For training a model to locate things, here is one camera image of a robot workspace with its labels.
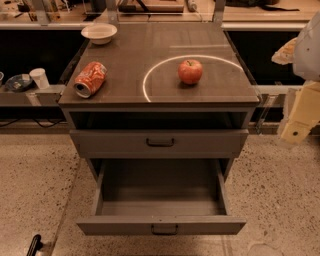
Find grey drawer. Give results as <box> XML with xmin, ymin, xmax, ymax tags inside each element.
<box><xmin>70</xmin><ymin>129</ymin><xmax>248</xmax><ymax>159</ymax></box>
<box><xmin>77</xmin><ymin>159</ymin><xmax>246</xmax><ymax>236</ymax></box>

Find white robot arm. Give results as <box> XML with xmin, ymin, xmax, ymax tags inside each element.
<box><xmin>271</xmin><ymin>11</ymin><xmax>320</xmax><ymax>145</ymax></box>

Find closed grey top drawer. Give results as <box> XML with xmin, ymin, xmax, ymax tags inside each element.
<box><xmin>70</xmin><ymin>129</ymin><xmax>248</xmax><ymax>159</ymax></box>

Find grey drawer cabinet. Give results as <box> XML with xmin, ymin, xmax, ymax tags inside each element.
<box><xmin>59</xmin><ymin>23</ymin><xmax>259</xmax><ymax>174</ymax></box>

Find red apple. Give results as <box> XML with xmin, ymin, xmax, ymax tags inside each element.
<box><xmin>178</xmin><ymin>59</ymin><xmax>203</xmax><ymax>85</ymax></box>

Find crushed orange soda can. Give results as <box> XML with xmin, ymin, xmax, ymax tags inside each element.
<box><xmin>74</xmin><ymin>61</ymin><xmax>107</xmax><ymax>98</ymax></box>

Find white bowl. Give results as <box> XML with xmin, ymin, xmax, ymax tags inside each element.
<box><xmin>81</xmin><ymin>23</ymin><xmax>117</xmax><ymax>45</ymax></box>

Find white paper cup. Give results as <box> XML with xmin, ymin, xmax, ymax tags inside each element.
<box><xmin>29</xmin><ymin>68</ymin><xmax>49</xmax><ymax>89</ymax></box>

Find dark blue bowl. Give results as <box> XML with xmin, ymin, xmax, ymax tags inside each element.
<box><xmin>5</xmin><ymin>74</ymin><xmax>33</xmax><ymax>92</ymax></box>

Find black object on floor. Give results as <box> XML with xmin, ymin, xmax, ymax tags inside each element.
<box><xmin>26</xmin><ymin>234</ymin><xmax>43</xmax><ymax>256</ymax></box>

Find black cable under shelf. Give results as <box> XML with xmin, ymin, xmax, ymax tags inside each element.
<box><xmin>0</xmin><ymin>118</ymin><xmax>66</xmax><ymax>129</ymax></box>

